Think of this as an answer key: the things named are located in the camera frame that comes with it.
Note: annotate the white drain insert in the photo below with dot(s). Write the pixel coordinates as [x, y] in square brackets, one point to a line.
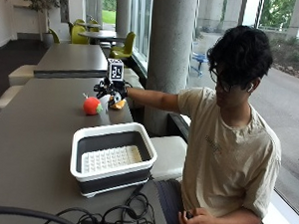
[109, 159]

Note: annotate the long grey table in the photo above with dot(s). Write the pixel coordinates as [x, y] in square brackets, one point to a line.
[72, 59]

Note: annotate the orange soft toy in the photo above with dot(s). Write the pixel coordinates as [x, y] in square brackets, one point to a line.
[118, 104]

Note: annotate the red soft toy fruit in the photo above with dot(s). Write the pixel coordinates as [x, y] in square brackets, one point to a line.
[91, 105]

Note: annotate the black glasses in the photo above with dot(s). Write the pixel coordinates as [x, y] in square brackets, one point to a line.
[220, 82]

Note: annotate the the person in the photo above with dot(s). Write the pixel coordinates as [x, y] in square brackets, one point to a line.
[227, 155]

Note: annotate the round grey table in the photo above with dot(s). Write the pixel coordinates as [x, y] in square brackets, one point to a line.
[88, 24]
[98, 34]

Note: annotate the slim concrete pillar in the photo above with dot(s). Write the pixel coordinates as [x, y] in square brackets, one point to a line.
[123, 11]

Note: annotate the yellow-green chair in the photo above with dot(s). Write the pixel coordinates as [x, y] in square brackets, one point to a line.
[125, 47]
[78, 35]
[54, 36]

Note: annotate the potted indoor tree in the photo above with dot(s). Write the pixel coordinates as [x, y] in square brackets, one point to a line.
[44, 1]

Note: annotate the white grey collapsible basin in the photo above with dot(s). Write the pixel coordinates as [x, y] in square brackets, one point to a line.
[87, 175]

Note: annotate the white marker cube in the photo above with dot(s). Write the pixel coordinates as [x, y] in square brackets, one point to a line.
[115, 70]

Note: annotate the wide concrete pillar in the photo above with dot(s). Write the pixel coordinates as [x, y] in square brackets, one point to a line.
[170, 43]

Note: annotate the blue outdoor bench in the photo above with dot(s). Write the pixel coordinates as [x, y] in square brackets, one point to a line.
[200, 59]

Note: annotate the white earbud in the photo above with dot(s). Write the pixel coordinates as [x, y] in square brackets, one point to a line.
[250, 88]

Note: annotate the white cushioned stool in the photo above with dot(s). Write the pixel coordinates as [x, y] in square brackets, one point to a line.
[169, 156]
[8, 97]
[21, 74]

